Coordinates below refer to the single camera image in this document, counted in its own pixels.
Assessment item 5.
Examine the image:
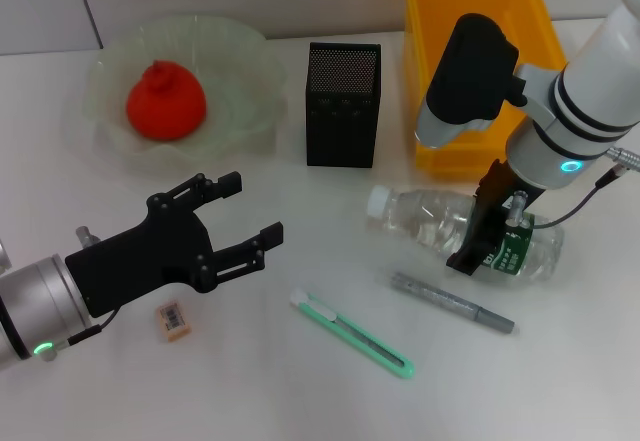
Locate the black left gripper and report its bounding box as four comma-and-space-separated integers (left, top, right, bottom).
64, 170, 285, 318

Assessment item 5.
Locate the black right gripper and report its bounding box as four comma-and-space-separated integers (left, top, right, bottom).
446, 158, 547, 277

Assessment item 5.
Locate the clear green-label water bottle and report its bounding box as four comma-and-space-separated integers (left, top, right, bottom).
366, 184, 566, 282

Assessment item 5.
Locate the red-orange fruit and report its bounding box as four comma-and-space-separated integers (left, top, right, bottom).
124, 59, 208, 142

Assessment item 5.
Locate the green utility knife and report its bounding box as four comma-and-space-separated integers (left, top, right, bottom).
289, 288, 415, 381

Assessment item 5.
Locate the grey marker pen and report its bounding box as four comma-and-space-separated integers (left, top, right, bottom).
387, 270, 516, 335

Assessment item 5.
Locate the pale green glass fruit plate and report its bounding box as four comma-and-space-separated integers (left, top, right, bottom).
82, 13, 290, 177

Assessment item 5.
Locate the black mesh pen holder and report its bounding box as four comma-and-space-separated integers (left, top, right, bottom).
304, 41, 384, 168

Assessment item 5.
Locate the beige eraser with barcode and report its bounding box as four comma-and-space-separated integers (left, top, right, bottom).
152, 301, 194, 343

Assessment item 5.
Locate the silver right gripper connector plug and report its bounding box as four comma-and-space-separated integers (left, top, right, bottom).
507, 190, 531, 230

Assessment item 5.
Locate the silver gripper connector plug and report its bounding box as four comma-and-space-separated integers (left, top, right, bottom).
507, 190, 531, 230
74, 225, 99, 250

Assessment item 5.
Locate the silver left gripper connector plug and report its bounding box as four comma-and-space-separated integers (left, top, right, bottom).
74, 225, 99, 250

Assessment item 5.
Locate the yellow plastic bin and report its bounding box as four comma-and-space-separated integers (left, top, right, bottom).
402, 0, 569, 178

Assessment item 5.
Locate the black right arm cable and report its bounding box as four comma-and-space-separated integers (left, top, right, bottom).
527, 145, 640, 230

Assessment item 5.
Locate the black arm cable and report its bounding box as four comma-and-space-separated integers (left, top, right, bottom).
527, 145, 640, 230
37, 308, 121, 362

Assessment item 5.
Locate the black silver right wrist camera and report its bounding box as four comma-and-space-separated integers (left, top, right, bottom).
413, 13, 521, 150

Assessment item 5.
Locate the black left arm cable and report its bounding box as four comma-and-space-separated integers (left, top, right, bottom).
37, 308, 121, 362

